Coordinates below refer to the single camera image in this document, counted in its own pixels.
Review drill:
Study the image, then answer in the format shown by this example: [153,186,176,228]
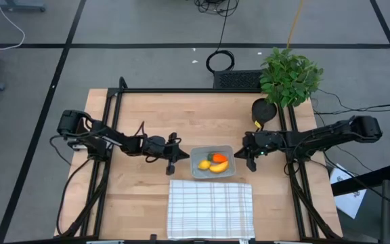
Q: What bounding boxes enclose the yellow toy banana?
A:
[209,160,230,174]

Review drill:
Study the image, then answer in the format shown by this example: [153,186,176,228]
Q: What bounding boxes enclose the yellow cable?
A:
[286,0,305,49]

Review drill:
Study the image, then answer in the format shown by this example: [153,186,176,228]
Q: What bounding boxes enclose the white cable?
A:
[0,0,26,52]

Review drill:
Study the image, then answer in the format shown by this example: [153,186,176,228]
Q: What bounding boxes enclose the black desk beam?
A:
[332,163,390,197]

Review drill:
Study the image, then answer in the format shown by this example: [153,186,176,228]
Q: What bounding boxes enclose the black plant pot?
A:
[251,98,278,125]

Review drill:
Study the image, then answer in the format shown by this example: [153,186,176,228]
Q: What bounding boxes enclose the grey cart base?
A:
[0,0,47,13]

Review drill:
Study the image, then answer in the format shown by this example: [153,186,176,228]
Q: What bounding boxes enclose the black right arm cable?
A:
[323,145,375,186]

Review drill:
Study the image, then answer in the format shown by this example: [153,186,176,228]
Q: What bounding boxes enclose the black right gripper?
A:
[233,131,284,173]

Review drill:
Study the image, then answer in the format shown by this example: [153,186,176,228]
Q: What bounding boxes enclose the white paper sheet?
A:
[329,163,368,220]

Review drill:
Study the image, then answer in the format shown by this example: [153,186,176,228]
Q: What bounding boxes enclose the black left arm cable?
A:
[49,135,93,237]

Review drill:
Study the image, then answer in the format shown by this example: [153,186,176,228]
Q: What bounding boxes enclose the white checked dish towel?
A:
[167,179,256,241]

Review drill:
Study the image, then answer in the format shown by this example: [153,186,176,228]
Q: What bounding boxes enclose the grey plastic container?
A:
[190,145,237,180]

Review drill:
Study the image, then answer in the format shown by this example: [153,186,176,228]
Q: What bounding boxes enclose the coiled black cable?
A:
[205,0,236,74]

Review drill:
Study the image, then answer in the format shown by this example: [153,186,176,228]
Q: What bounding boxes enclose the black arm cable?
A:
[49,135,93,237]
[323,145,375,186]

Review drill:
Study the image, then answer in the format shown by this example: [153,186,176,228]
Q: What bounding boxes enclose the tangled black cables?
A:
[193,0,240,17]

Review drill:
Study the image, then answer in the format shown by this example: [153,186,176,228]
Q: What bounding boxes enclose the black floor cable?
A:
[311,88,390,116]

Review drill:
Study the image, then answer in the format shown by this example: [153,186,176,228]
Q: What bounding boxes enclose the green leafy plant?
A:
[259,46,324,108]

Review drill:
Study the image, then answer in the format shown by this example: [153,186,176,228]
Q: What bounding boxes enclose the black vented box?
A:
[213,70,263,89]

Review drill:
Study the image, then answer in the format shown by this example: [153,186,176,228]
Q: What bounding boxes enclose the orange toy carrot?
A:
[207,152,229,163]

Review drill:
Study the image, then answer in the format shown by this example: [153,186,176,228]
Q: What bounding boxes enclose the black metal table frame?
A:
[58,76,343,244]

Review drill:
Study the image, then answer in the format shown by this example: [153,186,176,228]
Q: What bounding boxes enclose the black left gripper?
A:
[152,132,191,176]

